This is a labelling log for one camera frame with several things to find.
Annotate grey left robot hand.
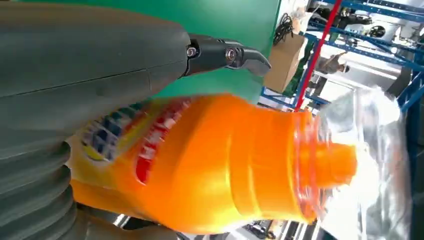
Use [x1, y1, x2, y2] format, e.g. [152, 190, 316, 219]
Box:
[0, 0, 273, 240]

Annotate orange drink bottle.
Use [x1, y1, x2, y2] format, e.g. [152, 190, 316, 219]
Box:
[65, 85, 412, 240]

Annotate brown cardboard box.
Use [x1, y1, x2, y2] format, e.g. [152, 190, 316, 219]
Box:
[263, 32, 307, 95]

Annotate red pole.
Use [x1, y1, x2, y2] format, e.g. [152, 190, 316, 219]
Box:
[293, 0, 344, 112]

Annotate blue metal shelf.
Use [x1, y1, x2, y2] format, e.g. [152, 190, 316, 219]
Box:
[259, 0, 424, 114]

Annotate black round fan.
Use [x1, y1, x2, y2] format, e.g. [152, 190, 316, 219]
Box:
[368, 24, 387, 39]

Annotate black cable bundle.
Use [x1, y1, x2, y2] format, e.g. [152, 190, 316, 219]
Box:
[272, 12, 295, 46]

